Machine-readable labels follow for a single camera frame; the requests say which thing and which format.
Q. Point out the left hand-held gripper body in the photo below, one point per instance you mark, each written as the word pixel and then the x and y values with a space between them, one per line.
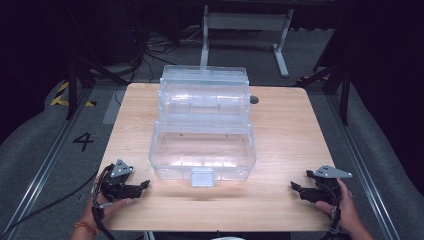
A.
pixel 116 181

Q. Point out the grey table leg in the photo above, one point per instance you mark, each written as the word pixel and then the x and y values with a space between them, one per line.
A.
pixel 149 235

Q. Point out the clear plastic storage box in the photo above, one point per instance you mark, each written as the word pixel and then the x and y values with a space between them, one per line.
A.
pixel 200 100

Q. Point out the black tripod stand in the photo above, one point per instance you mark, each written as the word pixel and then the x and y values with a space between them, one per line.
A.
pixel 345 96
pixel 71 86

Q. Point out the person's right hand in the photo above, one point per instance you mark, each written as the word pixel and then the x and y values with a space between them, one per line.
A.
pixel 348 210

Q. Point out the metal floor rail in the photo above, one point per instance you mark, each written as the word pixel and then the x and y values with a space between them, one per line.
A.
pixel 40 173
pixel 363 173

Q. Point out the grey metal desk frame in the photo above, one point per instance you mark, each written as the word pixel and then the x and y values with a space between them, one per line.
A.
pixel 246 21

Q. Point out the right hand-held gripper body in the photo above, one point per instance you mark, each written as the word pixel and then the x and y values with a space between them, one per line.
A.
pixel 328 186

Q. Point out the person's left hand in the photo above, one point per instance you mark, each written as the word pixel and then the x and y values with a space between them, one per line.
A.
pixel 110 206

